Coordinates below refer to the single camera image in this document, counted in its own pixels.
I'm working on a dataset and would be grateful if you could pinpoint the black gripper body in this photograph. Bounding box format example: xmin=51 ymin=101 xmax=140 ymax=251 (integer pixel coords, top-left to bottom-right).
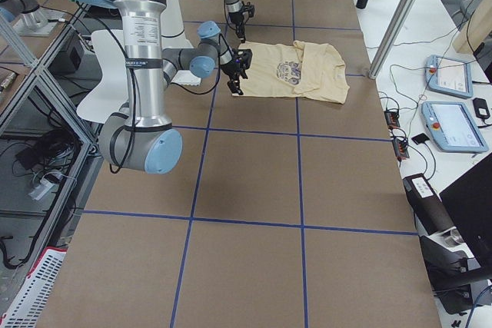
xmin=229 ymin=12 xmax=245 ymax=31
xmin=221 ymin=59 xmax=241 ymax=81

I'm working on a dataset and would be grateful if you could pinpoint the cream long-sleeve printed shirt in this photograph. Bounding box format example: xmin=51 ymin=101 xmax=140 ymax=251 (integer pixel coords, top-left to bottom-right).
xmin=241 ymin=40 xmax=350 ymax=104

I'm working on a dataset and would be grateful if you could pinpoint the white plastic chair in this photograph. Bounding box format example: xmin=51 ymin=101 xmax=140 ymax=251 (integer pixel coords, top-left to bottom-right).
xmin=77 ymin=29 xmax=128 ymax=124

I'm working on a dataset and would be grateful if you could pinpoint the far teach pendant tablet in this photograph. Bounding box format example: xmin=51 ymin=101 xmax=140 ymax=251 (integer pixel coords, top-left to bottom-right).
xmin=425 ymin=55 xmax=473 ymax=99

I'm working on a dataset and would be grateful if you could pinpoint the teach pendant tablet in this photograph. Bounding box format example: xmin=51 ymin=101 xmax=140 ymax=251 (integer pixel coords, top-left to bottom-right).
xmin=421 ymin=101 xmax=489 ymax=154
xmin=425 ymin=55 xmax=473 ymax=99

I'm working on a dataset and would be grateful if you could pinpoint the near teach pendant tablet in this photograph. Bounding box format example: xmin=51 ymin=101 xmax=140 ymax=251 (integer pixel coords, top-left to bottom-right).
xmin=421 ymin=101 xmax=489 ymax=154

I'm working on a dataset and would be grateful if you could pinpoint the black box white label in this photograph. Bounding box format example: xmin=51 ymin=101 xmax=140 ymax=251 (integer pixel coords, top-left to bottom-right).
xmin=402 ymin=174 xmax=454 ymax=234

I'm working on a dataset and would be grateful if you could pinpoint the black monitor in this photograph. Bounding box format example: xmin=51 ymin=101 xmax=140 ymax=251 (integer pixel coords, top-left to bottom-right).
xmin=440 ymin=155 xmax=491 ymax=266

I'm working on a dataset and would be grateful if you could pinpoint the white plastic basket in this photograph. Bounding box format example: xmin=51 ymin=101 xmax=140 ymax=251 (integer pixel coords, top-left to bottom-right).
xmin=1 ymin=247 xmax=67 ymax=328

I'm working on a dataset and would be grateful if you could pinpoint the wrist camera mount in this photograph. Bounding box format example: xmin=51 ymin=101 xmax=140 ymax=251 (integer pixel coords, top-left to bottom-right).
xmin=233 ymin=48 xmax=253 ymax=70
xmin=242 ymin=2 xmax=255 ymax=19

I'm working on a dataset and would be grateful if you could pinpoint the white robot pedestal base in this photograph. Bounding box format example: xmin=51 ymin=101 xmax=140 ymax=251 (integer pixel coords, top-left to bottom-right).
xmin=161 ymin=0 xmax=201 ymax=86

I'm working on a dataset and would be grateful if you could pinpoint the aluminium frame post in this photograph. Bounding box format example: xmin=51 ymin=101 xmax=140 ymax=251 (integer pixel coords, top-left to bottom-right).
xmin=368 ymin=0 xmax=416 ymax=79

